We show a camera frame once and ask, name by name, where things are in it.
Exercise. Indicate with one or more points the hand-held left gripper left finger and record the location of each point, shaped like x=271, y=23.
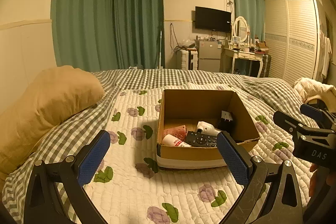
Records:
x=94, y=158

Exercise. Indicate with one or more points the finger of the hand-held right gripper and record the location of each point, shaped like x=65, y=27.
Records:
x=311, y=111
x=284, y=120

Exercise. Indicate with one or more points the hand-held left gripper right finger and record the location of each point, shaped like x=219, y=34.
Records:
x=232, y=158

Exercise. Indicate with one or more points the white charger plug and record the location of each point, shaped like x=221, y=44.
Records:
x=226, y=123

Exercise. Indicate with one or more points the black remote control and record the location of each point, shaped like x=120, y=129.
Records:
x=199, y=139

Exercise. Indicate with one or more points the cardboard box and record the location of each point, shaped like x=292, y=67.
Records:
x=189, y=158

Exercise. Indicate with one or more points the white bottle with red cap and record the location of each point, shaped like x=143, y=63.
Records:
x=172, y=140

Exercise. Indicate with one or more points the red patterned pouch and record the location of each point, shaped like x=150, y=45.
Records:
x=174, y=132

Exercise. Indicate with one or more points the person's right hand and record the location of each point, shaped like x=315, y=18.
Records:
x=316, y=179

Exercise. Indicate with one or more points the white puffy jacket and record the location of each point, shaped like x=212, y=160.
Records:
x=312, y=88

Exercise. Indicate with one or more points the white quilted floral mat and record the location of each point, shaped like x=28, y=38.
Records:
x=131, y=187

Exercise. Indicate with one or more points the dark suitcase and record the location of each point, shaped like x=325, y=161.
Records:
x=264, y=65

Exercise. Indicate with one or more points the hanging white clothes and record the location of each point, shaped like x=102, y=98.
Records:
x=325, y=53

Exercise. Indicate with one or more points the tan pillow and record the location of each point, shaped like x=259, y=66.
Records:
x=44, y=108

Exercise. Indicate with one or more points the white louvred wardrobe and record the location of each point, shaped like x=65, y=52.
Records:
x=296, y=37

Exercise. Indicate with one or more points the white dressing table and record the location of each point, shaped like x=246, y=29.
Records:
x=244, y=55

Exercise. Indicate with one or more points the small brown box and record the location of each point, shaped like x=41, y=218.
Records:
x=262, y=45

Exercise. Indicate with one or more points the white oval mirror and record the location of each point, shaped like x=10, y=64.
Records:
x=240, y=28

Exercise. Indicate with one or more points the silver small fridge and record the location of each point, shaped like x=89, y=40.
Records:
x=208, y=52

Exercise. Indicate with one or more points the white suitcase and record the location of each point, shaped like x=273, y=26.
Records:
x=183, y=58

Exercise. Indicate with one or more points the light green curtain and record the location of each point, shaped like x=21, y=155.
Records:
x=248, y=1

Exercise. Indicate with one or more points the white pole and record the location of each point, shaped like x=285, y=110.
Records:
x=161, y=48

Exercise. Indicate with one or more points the black wall television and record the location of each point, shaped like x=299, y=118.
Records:
x=212, y=18

